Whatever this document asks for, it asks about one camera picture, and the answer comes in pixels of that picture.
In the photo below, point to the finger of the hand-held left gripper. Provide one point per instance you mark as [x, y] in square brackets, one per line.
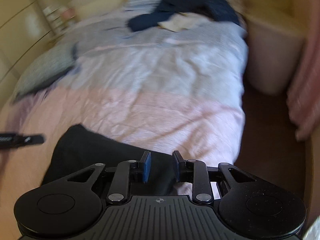
[25, 140]

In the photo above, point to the white garment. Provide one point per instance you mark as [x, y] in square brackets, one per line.
[180, 22]

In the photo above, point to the white bed headboard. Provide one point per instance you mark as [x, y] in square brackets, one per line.
[100, 7]

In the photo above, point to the pink curtain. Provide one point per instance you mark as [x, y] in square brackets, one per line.
[307, 92]

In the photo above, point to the navy blue garment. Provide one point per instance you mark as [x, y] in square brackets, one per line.
[145, 21]

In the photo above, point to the white vanity shelf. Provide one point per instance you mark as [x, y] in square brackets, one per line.
[55, 17]

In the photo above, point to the cream wardrobe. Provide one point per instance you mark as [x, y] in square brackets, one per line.
[15, 30]

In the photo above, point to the black pants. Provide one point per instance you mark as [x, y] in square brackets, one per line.
[82, 150]

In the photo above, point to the white lidded bin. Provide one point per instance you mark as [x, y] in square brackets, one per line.
[270, 55]

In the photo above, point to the pink cup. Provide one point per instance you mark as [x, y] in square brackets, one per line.
[67, 13]

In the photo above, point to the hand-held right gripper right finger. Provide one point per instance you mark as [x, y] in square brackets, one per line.
[178, 167]

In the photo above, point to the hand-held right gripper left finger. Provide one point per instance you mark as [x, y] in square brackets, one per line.
[147, 167]

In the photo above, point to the dark navy garment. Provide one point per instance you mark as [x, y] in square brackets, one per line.
[215, 5]

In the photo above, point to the checked small pillow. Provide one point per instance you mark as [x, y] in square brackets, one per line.
[42, 75]

